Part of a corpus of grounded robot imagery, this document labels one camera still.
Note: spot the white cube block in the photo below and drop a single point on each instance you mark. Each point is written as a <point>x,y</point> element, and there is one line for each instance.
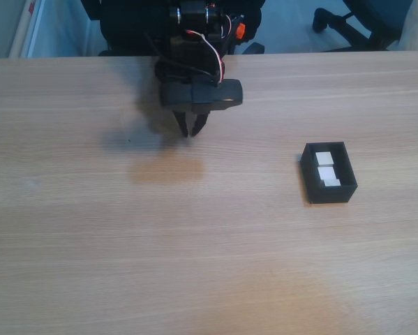
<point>330,183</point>
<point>326,172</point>
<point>324,157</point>

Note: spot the black open rectangular box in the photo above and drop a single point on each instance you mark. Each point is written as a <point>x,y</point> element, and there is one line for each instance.
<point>334,196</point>

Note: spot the white panel board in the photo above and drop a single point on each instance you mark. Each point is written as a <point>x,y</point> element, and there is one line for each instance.
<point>27,31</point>

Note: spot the blue office chair, black base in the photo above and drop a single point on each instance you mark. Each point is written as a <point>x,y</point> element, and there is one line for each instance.
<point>372,21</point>

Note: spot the black oval camera box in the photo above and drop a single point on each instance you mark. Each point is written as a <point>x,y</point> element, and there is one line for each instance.
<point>201,96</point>

